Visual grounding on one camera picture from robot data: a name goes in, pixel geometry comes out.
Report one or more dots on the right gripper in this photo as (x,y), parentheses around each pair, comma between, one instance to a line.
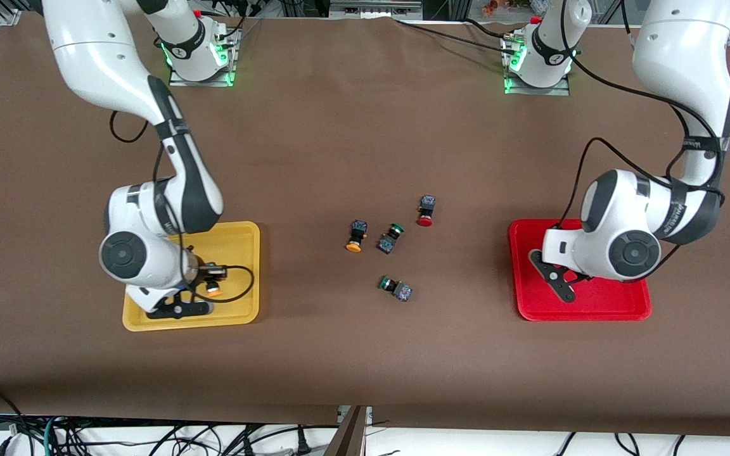
(204,274)

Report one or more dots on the yellow push button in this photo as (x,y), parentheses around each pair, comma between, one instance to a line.
(358,229)
(214,292)

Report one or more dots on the red push button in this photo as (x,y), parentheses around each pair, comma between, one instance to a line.
(427,204)

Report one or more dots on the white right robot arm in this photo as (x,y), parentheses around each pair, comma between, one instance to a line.
(99,57)

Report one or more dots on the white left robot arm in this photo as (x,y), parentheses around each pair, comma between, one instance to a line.
(682,57)

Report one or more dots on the red plastic tray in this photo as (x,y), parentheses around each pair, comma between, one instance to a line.
(606,297)

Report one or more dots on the yellow plastic tray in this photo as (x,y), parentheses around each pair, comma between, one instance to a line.
(238,253)

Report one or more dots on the green push button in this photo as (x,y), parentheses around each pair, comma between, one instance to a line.
(402,291)
(387,244)

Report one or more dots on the brown table cover sheet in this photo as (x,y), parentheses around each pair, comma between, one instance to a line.
(365,126)

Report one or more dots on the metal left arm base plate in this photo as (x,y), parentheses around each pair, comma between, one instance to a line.
(561,90)

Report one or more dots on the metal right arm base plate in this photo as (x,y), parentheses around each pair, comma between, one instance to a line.
(178,80)

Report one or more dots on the aluminium table frame post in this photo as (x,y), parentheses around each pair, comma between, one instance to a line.
(349,437)

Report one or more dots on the aluminium frame rail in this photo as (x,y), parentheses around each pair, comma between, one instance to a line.
(374,7)

